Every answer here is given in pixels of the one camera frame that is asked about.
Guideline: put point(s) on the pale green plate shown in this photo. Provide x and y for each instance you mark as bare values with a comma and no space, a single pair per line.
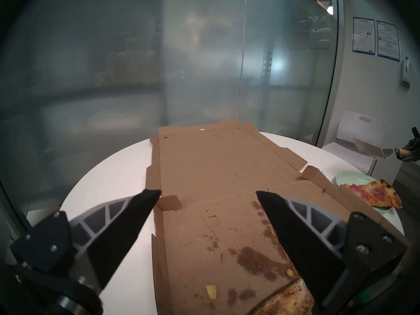
351,179

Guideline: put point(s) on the white wall dispenser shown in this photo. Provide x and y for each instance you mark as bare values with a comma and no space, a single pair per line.
406,73

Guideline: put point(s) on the yellow pineapple chunk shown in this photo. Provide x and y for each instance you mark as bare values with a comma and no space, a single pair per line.
211,292

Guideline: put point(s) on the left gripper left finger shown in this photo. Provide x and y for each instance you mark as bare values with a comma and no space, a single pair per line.
115,232

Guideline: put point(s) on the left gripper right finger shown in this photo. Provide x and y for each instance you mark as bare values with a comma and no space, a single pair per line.
311,252

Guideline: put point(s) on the white chair with plain back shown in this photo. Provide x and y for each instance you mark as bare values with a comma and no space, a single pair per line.
357,130

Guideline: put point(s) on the cardboard pizza box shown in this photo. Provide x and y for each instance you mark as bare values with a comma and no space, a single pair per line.
213,173

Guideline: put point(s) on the ham pizza slice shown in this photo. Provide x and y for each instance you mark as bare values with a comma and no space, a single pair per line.
377,194

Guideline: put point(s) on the small yellow crumb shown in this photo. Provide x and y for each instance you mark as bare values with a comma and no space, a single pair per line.
289,272

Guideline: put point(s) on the plain cheese pizza slice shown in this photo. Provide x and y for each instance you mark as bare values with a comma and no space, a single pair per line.
288,301

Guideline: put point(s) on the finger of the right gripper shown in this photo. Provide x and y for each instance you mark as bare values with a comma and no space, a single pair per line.
415,135
410,155

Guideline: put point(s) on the blue bordered wall poster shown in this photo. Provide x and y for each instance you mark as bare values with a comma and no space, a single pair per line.
388,40
363,35

